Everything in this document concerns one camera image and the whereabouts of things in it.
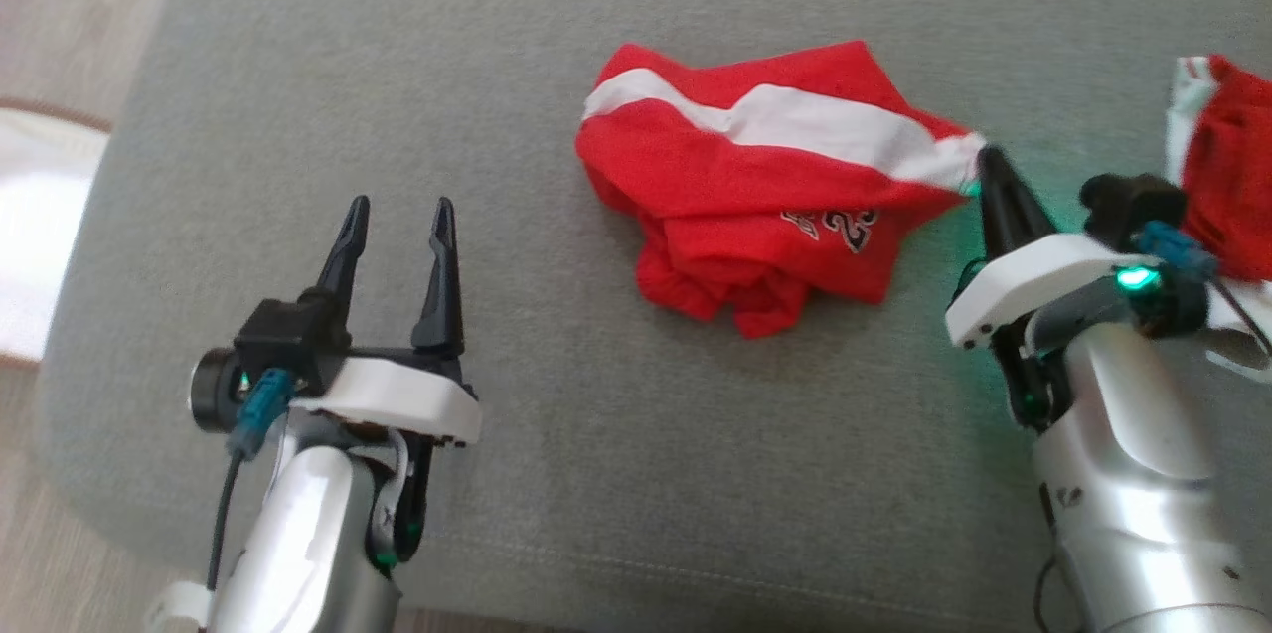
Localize white cable strap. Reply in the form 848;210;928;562
147;580;215;633

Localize red shorts with white stripe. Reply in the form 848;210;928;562
574;40;987;340

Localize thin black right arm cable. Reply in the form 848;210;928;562
1205;277;1272;356

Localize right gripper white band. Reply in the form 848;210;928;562
946;148;1210;432

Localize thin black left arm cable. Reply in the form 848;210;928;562
204;454;246;594

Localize red jersey with white sleeves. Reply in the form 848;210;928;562
1163;55;1272;386

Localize teal left cable connector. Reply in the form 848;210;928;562
229;368;296;461

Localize teal right cable connector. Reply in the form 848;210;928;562
1136;221;1220;283

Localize teal cable connector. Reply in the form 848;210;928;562
1136;221;1220;283
229;368;296;461

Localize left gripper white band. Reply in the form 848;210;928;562
298;196;485;570

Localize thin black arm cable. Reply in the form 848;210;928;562
204;454;246;594
1205;277;1272;356

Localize grey sofa seat cushion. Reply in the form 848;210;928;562
35;0;1272;633

